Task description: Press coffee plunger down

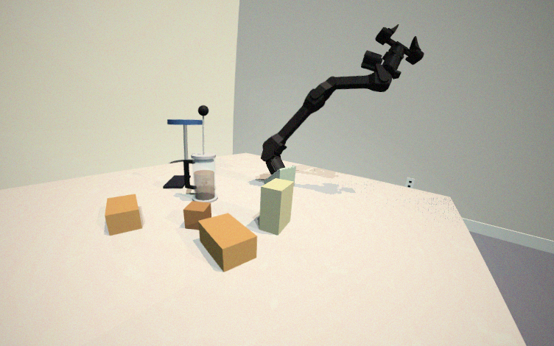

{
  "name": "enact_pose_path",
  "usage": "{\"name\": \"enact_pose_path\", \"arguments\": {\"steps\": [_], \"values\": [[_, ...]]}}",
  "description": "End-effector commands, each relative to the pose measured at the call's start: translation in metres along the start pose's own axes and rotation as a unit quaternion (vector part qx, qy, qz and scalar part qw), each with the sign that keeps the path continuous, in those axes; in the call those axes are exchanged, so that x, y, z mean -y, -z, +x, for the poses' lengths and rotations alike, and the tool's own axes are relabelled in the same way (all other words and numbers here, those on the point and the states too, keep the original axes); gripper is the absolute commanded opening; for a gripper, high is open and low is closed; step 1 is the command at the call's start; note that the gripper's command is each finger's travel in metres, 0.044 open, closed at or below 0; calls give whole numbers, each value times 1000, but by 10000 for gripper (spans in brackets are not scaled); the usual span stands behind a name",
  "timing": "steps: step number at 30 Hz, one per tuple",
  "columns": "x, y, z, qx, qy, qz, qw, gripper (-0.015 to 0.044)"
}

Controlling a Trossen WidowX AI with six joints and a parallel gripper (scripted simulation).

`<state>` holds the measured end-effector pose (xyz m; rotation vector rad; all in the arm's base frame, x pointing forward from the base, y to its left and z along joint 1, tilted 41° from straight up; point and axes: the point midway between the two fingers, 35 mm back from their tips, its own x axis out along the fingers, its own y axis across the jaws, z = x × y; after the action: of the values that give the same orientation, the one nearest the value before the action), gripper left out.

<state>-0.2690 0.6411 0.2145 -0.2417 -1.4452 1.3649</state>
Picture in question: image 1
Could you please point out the tan rectangular block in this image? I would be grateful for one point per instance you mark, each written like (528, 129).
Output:
(122, 214)
(228, 241)

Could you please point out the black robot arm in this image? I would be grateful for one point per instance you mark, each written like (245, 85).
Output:
(378, 81)

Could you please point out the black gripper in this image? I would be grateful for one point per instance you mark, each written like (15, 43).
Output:
(414, 53)

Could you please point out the brown cube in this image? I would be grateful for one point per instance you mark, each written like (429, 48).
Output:
(194, 212)

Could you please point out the glass french press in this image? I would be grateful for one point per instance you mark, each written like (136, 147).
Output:
(204, 173)

